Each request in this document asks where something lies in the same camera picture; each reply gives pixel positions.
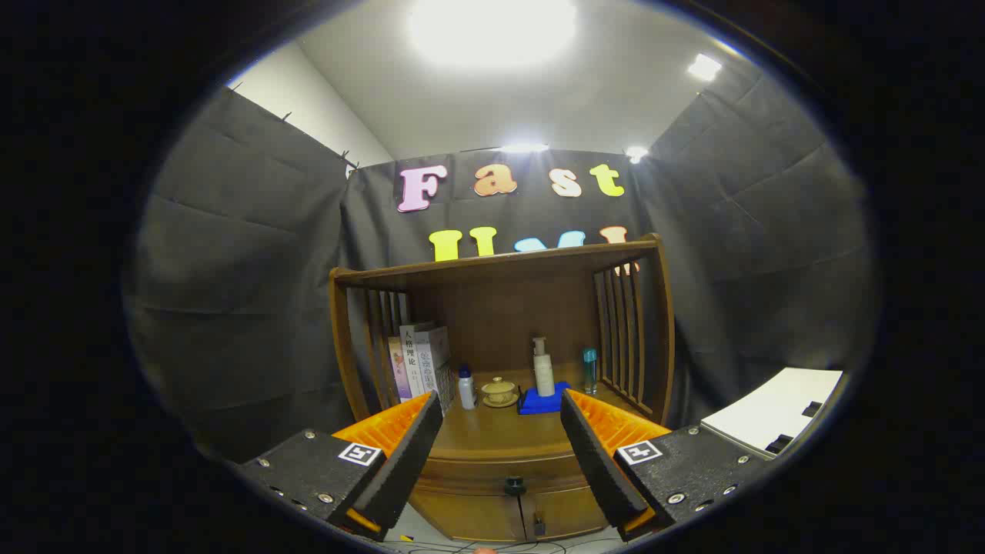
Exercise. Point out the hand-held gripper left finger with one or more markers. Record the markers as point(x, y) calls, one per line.
point(400, 462)

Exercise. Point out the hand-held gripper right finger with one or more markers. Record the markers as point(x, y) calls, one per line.
point(600, 462)

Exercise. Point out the wooden drawer with black knob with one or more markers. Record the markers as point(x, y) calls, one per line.
point(477, 473)

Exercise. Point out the wooden countertop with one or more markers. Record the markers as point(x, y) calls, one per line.
point(500, 431)

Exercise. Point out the white filing cabinet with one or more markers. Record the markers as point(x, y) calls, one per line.
point(769, 408)

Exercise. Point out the wooden cabinet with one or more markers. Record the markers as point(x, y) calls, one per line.
point(500, 308)

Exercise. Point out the blue folded cloth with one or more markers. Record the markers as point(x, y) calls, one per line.
point(539, 405)

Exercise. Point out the purple book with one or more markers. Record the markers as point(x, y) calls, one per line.
point(400, 373)

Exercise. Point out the clear bottle with teal cap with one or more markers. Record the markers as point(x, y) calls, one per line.
point(589, 373)

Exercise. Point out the white bottle with blue cap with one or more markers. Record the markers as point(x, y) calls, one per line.
point(466, 392)

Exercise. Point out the white pump bottle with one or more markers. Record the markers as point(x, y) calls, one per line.
point(544, 377)

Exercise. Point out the white patterned book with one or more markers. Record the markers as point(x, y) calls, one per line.
point(439, 362)

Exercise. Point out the yellow lidded teacup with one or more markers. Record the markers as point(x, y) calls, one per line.
point(499, 391)

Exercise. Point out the small ceiling light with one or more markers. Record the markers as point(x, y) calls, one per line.
point(704, 67)
point(636, 154)
point(523, 148)

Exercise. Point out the large ceiling light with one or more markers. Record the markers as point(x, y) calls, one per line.
point(492, 31)

